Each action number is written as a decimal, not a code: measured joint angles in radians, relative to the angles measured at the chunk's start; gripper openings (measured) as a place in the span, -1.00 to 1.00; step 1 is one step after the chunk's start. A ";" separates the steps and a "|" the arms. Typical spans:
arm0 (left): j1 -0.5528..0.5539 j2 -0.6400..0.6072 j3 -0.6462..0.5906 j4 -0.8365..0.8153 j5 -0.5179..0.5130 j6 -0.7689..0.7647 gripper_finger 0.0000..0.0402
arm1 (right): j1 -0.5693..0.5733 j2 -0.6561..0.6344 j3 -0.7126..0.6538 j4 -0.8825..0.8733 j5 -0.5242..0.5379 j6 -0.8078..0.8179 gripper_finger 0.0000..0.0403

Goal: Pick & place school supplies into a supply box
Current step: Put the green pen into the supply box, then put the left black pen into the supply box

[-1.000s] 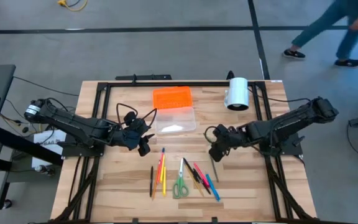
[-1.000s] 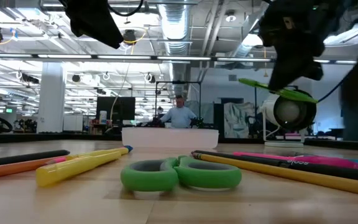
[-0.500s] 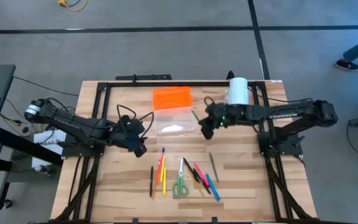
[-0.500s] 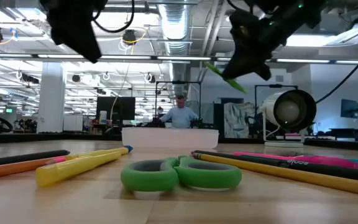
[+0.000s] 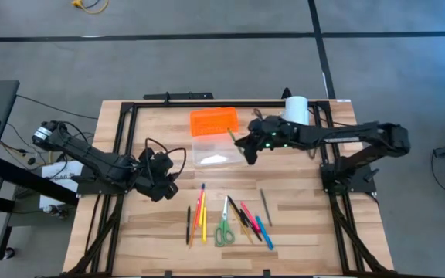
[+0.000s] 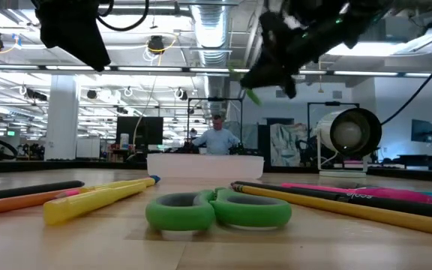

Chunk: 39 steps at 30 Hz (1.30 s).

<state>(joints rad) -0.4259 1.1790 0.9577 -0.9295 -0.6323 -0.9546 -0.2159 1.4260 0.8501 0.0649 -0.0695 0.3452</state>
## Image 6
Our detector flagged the orange pencil silver ferrule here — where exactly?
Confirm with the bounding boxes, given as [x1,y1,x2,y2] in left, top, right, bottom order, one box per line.
[0,187,71,218]

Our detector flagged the wall-side blue monitor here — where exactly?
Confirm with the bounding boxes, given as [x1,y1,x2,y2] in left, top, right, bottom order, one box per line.
[410,118,432,143]

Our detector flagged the white building pillar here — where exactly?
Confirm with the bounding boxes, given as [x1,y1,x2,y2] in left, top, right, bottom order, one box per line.
[44,74,80,161]

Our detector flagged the clear plastic supply box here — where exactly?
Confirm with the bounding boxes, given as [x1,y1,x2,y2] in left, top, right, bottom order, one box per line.
[146,152,265,180]

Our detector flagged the black computer monitor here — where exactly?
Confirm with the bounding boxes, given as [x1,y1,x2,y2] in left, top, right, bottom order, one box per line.
[116,115,164,151]

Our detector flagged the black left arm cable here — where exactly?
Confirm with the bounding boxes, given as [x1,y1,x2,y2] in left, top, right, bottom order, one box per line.
[95,0,150,33]

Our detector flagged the silver ribbed ceiling duct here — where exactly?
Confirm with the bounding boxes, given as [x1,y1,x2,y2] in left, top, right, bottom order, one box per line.
[189,3,233,113]

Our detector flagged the long ceiling light bar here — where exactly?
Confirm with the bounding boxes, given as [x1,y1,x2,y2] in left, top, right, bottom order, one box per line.
[0,64,432,78]

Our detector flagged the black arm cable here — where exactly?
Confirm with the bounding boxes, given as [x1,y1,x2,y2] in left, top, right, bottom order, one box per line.
[95,0,150,33]
[380,31,432,128]

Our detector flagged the black pen white print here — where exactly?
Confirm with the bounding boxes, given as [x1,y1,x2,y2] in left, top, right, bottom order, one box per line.
[328,190,432,225]

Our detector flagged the dark background desk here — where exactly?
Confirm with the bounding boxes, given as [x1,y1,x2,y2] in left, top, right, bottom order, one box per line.
[397,153,432,172]

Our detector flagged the white cabinet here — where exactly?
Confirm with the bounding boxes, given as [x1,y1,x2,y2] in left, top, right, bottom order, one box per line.
[76,137,101,159]

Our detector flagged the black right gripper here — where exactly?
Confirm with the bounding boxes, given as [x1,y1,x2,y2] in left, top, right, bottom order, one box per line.
[240,7,363,100]

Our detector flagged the pink highlighter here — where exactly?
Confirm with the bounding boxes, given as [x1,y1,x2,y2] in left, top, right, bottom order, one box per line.
[280,182,432,206]

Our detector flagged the green handled scissors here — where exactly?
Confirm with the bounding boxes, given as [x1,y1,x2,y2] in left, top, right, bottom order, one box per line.
[144,186,293,232]

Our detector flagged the green pen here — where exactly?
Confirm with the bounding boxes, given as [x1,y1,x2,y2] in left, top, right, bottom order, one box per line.
[230,67,263,107]

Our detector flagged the slim black pen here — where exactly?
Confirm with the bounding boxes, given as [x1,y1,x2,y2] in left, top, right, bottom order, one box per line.
[0,180,86,203]

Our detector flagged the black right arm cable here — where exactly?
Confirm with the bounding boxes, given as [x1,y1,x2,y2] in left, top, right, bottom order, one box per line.
[380,31,432,128]

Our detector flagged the pale crumpled tarp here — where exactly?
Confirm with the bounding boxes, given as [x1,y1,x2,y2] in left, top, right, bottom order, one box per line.
[270,122,309,167]

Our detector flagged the person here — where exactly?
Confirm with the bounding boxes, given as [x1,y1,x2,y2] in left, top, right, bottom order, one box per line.
[191,114,242,155]

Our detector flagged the yellow pencil black ferrule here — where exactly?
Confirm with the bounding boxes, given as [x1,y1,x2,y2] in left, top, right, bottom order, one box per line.
[230,182,432,236]

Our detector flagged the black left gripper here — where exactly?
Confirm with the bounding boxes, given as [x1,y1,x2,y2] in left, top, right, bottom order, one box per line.
[31,0,111,72]

